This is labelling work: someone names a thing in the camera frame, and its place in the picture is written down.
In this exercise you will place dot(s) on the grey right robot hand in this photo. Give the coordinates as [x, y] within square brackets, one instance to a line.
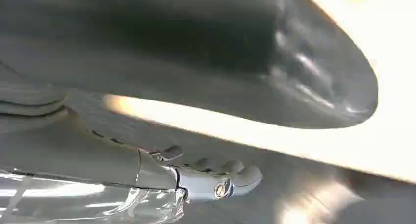
[201, 53]

